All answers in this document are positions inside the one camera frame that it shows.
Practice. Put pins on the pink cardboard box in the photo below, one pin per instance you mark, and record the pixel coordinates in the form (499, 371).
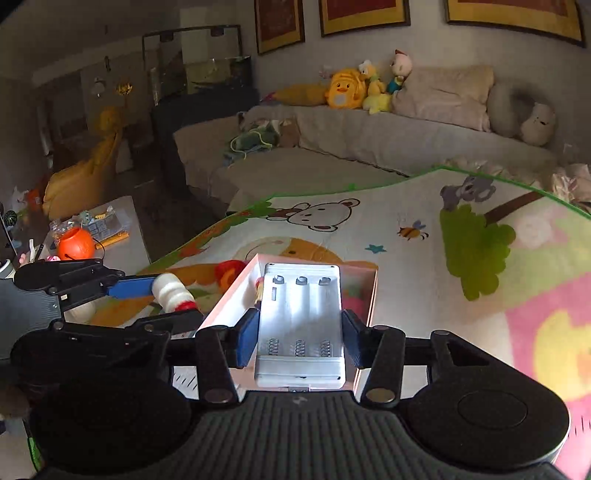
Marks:
(226, 304)

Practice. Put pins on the yellow cloth bag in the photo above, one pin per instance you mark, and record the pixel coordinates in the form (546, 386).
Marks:
(83, 175)

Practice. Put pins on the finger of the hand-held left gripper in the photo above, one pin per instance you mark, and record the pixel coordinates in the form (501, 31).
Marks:
(184, 319)
(131, 286)

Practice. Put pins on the orange pumpkin bucket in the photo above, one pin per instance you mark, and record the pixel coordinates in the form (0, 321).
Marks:
(76, 244)

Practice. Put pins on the glass fish tank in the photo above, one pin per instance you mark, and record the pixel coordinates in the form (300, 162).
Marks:
(203, 64)

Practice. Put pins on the doll with red hat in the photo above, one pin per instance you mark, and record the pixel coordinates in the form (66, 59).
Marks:
(398, 69)

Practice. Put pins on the small white bottle red cap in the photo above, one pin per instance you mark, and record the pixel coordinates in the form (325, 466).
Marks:
(168, 288)

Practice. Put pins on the low coffee table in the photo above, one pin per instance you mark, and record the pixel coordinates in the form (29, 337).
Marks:
(124, 217)

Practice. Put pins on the dark cabinet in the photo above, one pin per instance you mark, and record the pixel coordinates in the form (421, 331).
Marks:
(203, 115)

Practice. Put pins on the cartoon printed play mat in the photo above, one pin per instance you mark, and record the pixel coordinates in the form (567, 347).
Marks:
(406, 277)

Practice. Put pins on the green knitted cloth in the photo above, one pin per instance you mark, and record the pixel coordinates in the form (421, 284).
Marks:
(249, 141)

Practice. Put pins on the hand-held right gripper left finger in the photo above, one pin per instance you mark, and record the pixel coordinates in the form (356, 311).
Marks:
(246, 341)

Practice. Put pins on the brown plush toy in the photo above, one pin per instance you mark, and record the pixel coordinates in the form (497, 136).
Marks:
(288, 134)

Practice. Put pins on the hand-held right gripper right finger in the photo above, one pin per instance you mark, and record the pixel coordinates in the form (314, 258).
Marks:
(353, 344)

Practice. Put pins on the beige pillow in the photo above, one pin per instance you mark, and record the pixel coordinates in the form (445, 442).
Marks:
(443, 97)

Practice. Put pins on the grey neck pillow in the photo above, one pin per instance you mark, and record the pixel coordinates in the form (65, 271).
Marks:
(505, 104)

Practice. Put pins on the grey sofa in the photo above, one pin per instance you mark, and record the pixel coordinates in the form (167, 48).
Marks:
(346, 138)

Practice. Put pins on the white battery charger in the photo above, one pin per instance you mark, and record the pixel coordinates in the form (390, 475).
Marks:
(300, 318)

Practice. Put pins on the long yellow plush pillow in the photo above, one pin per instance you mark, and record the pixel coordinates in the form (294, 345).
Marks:
(300, 94)

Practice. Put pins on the yellow duck plush backpack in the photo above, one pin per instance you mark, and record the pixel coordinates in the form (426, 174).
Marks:
(344, 90)

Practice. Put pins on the white plush toy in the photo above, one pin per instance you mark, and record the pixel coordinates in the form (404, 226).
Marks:
(538, 124)

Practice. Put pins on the framed wall picture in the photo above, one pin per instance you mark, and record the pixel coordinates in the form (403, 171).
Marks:
(279, 23)
(512, 16)
(364, 14)

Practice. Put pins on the yellow plush toy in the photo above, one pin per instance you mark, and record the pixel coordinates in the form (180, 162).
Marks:
(376, 99)

